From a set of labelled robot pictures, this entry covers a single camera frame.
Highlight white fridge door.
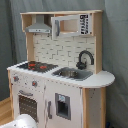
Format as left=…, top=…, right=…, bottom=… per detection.
left=45, top=81, right=82, bottom=128

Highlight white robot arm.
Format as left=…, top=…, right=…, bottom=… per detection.
left=0, top=114, right=37, bottom=128

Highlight white wooden toy kitchen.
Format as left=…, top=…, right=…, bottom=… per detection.
left=8, top=10, right=115, bottom=128

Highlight grey toy sink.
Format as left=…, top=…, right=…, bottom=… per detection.
left=53, top=67, right=92, bottom=81

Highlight black toy faucet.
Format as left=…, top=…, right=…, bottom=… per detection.
left=76, top=50, right=94, bottom=70

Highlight black stovetop red burners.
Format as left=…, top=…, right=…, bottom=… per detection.
left=20, top=61, right=56, bottom=73

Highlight right red stove knob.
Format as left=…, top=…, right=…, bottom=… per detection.
left=32, top=81, right=38, bottom=87

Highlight red stove knob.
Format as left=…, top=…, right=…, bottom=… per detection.
left=32, top=81, right=38, bottom=87
left=13, top=76, right=19, bottom=82

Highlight grey range hood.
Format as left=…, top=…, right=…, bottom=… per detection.
left=25, top=14, right=51, bottom=34

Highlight left red stove knob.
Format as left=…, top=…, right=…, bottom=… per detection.
left=13, top=76, right=19, bottom=82

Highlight oven door with window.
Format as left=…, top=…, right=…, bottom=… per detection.
left=18, top=90, right=38, bottom=121

